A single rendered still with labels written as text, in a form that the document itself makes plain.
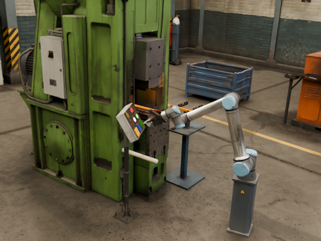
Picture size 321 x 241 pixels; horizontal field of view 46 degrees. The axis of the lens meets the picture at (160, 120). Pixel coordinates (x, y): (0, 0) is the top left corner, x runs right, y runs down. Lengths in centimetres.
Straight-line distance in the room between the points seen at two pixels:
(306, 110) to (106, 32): 419
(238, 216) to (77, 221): 163
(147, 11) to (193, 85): 422
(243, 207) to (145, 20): 211
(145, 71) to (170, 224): 158
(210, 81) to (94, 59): 416
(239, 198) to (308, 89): 353
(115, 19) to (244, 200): 211
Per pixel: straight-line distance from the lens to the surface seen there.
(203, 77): 787
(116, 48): 372
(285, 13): 1149
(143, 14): 397
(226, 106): 328
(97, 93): 407
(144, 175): 430
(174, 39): 1126
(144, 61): 384
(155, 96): 435
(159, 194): 445
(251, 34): 1205
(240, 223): 390
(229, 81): 758
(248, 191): 369
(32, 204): 444
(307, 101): 693
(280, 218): 433
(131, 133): 345
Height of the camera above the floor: 233
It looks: 20 degrees down
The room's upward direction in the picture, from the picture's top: 2 degrees clockwise
